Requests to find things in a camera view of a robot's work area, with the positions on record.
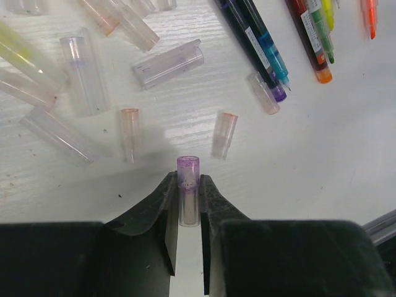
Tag clear cap lower middle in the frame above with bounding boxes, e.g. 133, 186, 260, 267
59, 27, 110, 117

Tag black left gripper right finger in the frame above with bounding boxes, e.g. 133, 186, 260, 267
199, 175, 395, 296

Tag purple tinted pen cap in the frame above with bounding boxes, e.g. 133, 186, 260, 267
177, 156, 200, 227

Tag blue green pen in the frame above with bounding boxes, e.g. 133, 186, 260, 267
228, 1, 291, 90

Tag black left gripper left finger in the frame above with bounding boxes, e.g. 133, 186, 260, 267
1, 172, 178, 296

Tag long clear cap lower left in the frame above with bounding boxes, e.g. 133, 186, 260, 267
20, 107, 99, 166

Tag clear cap lying sideways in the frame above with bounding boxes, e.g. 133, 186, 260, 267
132, 39, 204, 90

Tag tall clear pen cap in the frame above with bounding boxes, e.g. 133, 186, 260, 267
4, 0, 48, 15

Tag yellow tinted pen cap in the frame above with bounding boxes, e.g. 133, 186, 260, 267
1, 21, 68, 91

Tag red pen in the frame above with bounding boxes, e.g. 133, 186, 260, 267
360, 0, 378, 40

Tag clear cap centre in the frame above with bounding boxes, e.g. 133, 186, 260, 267
77, 0, 119, 37

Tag orange tinted cap right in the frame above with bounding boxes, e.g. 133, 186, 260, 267
157, 0, 177, 12

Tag clear cap near pens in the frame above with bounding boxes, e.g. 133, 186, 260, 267
247, 72, 280, 115

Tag dark orange tipped pen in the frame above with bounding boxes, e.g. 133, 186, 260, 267
285, 0, 332, 84

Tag light green marker pen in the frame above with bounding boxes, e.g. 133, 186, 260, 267
306, 0, 335, 64

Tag beige yellow pen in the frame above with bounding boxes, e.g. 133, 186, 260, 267
321, 0, 335, 31

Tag aluminium front rail frame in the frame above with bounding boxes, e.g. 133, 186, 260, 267
363, 210, 396, 246

